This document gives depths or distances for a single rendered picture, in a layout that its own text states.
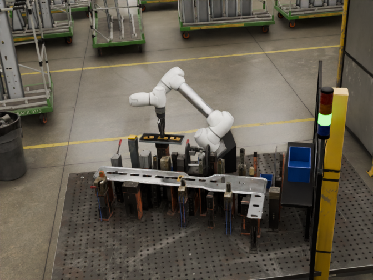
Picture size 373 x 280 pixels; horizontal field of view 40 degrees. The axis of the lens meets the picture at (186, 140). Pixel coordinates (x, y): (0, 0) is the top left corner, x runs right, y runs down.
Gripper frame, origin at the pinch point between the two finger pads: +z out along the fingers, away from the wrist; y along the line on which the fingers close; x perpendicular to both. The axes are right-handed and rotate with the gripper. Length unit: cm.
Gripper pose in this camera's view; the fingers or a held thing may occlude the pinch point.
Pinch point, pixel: (162, 134)
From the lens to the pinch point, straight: 423.8
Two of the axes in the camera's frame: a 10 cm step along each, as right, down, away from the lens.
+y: -3.0, 4.8, -8.3
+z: 0.5, 8.7, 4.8
